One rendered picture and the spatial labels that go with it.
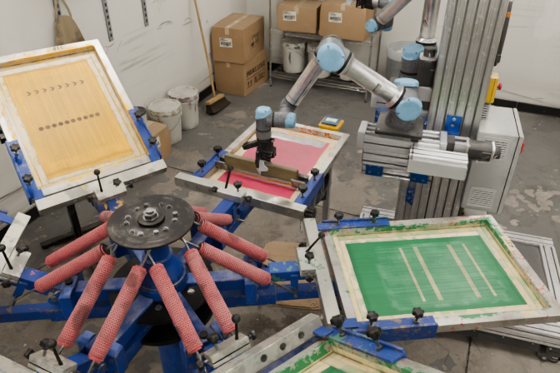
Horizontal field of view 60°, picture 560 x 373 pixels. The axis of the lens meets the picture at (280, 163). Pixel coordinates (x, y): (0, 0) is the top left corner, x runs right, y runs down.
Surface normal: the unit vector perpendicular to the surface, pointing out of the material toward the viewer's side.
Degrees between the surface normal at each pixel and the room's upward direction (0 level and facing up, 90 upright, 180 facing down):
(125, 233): 0
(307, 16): 90
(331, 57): 86
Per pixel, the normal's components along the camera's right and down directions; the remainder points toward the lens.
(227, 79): -0.45, 0.48
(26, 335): 0.00, -0.85
